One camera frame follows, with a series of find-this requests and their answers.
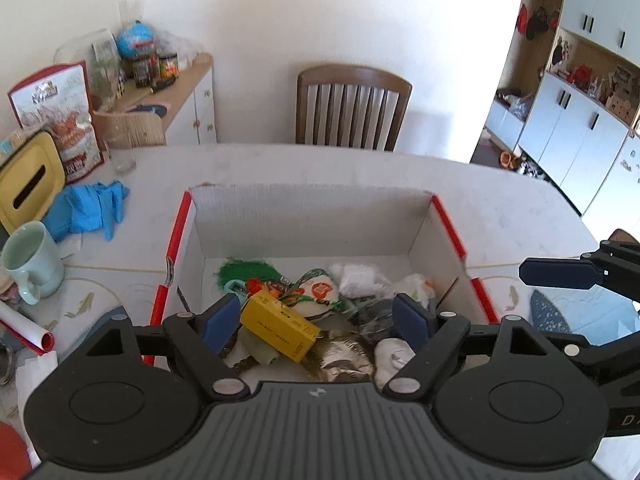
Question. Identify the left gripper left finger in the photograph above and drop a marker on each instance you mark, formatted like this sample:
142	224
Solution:
196	341

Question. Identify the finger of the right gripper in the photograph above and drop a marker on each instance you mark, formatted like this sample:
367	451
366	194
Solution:
561	273

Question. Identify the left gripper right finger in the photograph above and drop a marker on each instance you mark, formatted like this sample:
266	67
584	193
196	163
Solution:
436	340

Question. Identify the green tassel ornament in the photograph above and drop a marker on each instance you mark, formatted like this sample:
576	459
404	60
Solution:
233	273

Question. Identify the yellow small box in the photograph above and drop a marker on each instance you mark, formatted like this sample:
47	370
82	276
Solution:
279	326

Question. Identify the white green plush charm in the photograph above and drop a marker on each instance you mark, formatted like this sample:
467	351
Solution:
314	295

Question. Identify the red and white cardboard box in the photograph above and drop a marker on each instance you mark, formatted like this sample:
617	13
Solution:
298	228

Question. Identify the white shell pouch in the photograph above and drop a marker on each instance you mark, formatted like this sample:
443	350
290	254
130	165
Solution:
390	356

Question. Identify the beige cylinder toy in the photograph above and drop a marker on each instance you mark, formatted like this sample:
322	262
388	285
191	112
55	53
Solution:
258	349

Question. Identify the red rooster plush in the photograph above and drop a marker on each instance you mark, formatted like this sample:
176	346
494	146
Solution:
272	287

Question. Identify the wooden chair right side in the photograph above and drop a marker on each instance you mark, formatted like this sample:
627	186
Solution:
621	236

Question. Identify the blue rubber glove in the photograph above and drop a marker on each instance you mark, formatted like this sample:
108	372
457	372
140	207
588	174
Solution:
86	208

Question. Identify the pale green mug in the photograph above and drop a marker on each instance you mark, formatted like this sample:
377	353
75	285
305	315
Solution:
33	261

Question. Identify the clear drinking glass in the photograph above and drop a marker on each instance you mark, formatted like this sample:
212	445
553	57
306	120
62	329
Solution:
119	150

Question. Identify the white drawer sideboard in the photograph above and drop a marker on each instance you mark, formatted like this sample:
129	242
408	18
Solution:
186	107

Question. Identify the wooden basket box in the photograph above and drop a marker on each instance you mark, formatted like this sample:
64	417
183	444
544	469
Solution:
141	128

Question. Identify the yellow tissue box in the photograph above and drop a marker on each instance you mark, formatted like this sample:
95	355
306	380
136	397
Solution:
30	179

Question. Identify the brown wooden chair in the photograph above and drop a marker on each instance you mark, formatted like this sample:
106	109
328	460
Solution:
350	106

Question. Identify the red white snack bag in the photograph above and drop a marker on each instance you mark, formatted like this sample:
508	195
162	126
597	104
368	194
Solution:
57	98

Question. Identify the blue globe toy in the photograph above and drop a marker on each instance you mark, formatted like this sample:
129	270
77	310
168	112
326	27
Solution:
135	40

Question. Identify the white wall cabinet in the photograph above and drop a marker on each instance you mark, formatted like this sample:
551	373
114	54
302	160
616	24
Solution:
567	105

